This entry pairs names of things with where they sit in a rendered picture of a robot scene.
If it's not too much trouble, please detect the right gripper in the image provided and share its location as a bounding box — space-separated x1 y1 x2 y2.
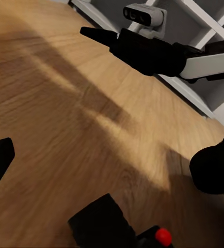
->
80 26 174 76

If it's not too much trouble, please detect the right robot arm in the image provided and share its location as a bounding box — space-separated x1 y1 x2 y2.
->
80 4 224 84

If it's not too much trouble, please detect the digital camera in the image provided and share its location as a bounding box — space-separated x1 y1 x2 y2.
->
68 194 174 248

